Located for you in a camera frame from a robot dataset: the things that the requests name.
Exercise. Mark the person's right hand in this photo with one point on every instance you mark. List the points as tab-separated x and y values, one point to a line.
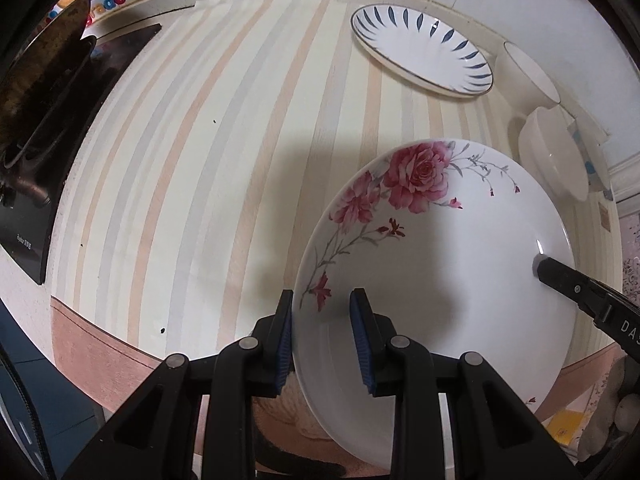
622	410

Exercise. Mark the white bowl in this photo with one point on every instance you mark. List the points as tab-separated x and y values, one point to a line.
520	75
545	155

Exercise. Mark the yellow packet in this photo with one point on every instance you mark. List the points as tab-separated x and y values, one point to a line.
565	427

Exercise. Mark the white plate with blue leaves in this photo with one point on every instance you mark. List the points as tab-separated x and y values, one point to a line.
415	45

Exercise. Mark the striped tablecloth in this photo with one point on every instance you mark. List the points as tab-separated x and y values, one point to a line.
200	160

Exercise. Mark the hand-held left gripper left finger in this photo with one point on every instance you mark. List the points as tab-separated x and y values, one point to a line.
283	345

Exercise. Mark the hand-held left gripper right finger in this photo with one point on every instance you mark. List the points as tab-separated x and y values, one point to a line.
361	345

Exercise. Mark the white floral plate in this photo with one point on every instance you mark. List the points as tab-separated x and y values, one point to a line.
450	260

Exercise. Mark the black glass cooktop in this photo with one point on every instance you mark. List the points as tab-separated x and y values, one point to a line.
115	55

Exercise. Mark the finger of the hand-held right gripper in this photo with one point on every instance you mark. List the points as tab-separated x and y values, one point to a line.
565	280

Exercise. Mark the dark wok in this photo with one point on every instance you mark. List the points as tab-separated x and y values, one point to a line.
40	75

